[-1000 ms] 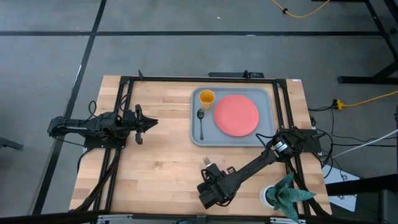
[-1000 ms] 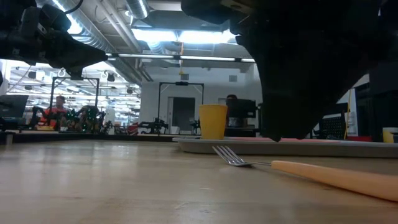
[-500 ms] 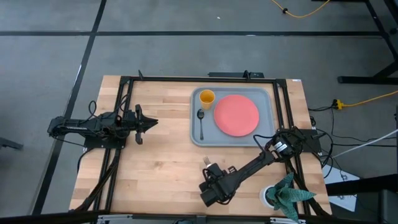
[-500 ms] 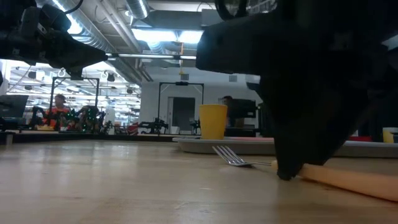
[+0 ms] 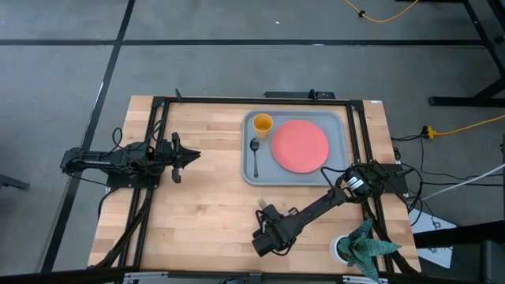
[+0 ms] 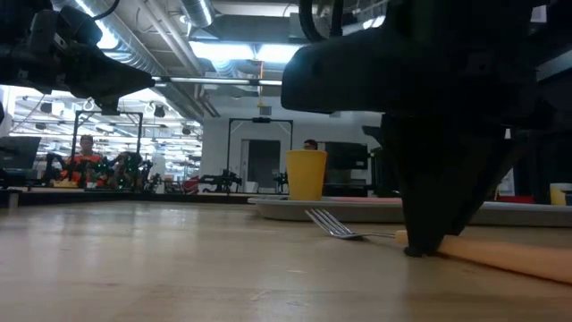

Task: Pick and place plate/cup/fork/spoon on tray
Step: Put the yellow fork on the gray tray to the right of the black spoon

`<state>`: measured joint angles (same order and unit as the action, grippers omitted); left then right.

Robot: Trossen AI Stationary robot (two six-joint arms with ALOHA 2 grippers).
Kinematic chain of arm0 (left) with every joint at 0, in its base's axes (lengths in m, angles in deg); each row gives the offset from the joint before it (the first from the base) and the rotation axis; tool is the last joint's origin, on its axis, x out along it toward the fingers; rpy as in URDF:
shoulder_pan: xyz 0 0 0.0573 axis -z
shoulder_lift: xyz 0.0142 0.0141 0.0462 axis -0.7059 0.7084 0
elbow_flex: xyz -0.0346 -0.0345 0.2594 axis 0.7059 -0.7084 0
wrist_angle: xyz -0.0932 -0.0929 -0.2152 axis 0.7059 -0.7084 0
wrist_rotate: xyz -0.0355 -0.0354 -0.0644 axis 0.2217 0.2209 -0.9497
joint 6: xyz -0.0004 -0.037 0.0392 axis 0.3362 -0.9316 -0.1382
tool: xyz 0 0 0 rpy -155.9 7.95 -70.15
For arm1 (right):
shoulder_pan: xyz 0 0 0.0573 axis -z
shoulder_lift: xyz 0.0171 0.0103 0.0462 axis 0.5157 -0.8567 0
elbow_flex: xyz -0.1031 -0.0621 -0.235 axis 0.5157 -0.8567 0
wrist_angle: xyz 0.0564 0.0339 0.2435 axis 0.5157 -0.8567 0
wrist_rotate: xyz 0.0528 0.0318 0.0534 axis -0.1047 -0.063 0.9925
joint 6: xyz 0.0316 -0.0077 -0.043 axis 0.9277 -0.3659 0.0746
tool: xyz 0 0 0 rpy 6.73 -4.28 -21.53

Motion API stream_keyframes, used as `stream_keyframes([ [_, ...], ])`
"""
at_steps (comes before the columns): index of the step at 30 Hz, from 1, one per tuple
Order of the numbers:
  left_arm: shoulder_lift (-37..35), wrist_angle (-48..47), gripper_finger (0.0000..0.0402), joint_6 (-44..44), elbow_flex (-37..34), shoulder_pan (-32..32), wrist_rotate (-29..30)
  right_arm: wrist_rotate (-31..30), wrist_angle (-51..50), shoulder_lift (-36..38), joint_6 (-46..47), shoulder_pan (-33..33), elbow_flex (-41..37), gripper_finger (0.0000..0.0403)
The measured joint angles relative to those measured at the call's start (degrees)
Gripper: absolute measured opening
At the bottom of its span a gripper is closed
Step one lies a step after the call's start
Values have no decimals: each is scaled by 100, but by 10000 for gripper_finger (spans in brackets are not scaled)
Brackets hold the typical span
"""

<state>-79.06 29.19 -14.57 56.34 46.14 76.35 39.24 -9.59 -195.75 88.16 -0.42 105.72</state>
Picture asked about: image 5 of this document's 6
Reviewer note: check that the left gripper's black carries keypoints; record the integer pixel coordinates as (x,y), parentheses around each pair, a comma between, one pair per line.
(176,173)

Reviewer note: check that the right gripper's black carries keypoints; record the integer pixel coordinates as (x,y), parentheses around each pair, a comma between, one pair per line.
(276,230)

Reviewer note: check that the metal fork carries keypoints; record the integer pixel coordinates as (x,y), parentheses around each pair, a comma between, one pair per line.
(262,203)

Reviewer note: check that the dark metal spoon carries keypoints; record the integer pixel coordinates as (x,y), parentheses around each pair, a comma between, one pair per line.
(254,144)

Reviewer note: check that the yellow plastic cup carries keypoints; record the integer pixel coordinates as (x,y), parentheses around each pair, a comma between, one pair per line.
(262,126)

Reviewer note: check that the pink round plate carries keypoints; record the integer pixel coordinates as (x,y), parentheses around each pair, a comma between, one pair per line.
(300,146)

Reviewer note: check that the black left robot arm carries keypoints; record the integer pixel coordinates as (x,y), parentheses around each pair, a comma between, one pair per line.
(98,159)

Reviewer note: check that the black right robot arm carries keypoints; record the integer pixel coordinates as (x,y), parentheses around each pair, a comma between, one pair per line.
(315,207)

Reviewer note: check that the grey plastic tray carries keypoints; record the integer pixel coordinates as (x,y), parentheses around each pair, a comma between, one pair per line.
(307,179)

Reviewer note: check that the white plant pot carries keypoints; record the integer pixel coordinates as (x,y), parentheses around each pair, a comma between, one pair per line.
(334,249)

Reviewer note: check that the green artificial plant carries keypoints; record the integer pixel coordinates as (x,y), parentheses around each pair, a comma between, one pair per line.
(363,248)

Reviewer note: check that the silver aluminium bar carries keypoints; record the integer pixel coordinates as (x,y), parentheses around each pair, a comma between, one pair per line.
(146,278)
(365,280)

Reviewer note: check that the white paper sheet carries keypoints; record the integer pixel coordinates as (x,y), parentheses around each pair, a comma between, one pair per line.
(426,225)

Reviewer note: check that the black desk leg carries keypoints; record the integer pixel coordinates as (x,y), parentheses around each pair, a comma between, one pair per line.
(453,236)

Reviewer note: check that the black metal foot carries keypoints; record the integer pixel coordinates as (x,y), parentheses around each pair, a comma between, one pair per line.
(12,182)

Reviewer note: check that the black metal stand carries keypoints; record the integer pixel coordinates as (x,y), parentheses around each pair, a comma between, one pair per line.
(453,101)

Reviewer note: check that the black aluminium table frame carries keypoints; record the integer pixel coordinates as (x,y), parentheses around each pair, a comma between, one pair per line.
(256,99)

